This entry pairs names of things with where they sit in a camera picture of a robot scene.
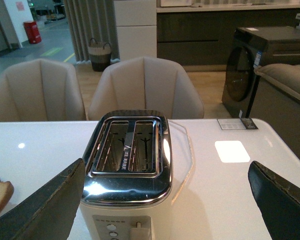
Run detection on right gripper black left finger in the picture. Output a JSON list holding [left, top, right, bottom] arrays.
[[0, 158, 85, 240]]

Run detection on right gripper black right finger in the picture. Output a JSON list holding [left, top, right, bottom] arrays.
[[248, 161, 300, 240]]

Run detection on cream and chrome toaster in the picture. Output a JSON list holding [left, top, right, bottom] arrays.
[[80, 110, 173, 240]]

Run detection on toaster lever knob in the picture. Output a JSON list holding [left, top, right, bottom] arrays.
[[129, 221, 151, 240]]

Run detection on table info label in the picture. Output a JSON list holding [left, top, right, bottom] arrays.
[[217, 118, 258, 130]]

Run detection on beige chair left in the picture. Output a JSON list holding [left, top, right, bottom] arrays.
[[0, 58, 87, 122]]

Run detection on beige chair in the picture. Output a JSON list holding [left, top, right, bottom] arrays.
[[88, 56, 205, 121], [0, 58, 87, 122]]

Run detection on grey sofa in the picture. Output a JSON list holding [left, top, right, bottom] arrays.
[[249, 63, 300, 173]]

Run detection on beige chair right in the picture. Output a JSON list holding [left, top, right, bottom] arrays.
[[88, 56, 205, 121]]

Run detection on dark washing machine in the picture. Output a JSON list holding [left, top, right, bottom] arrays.
[[222, 26, 300, 118]]

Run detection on dark kitchen counter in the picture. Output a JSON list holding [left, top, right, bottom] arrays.
[[157, 0, 300, 66]]

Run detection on grey curtain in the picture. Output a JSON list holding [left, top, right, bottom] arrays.
[[63, 0, 119, 62]]

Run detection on white tall cabinet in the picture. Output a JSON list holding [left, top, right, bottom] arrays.
[[113, 0, 157, 61]]

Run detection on woven basket with handles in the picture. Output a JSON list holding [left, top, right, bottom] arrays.
[[88, 37, 112, 72]]

